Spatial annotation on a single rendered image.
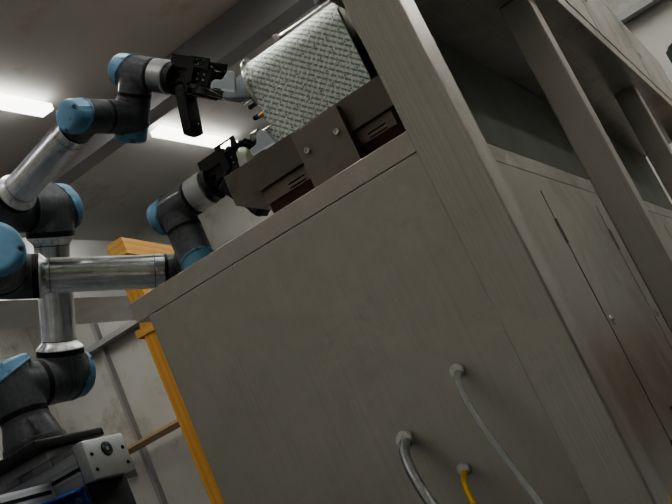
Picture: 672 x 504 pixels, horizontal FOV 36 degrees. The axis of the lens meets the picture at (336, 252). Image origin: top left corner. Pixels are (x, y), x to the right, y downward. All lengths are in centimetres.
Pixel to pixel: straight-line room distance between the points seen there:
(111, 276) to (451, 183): 127
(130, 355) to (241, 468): 985
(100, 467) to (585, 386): 152
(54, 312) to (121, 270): 40
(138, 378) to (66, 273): 938
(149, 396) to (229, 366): 972
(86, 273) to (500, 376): 100
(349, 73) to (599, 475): 117
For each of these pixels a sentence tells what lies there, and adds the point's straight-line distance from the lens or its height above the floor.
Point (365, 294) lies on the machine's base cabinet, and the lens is 169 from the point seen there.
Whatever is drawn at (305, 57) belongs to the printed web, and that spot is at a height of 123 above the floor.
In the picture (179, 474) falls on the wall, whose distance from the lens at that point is 1142.
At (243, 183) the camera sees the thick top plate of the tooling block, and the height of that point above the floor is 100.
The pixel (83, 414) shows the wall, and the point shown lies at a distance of 1217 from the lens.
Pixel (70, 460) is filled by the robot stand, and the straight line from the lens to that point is 240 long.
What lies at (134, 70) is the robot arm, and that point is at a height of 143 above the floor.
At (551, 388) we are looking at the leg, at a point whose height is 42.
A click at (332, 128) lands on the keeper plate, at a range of 178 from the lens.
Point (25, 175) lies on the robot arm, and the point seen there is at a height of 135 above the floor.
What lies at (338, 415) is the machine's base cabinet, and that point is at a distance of 173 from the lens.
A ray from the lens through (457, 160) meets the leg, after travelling 109.
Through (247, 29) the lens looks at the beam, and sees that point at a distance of 781.
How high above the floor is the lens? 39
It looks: 13 degrees up
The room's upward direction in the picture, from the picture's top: 25 degrees counter-clockwise
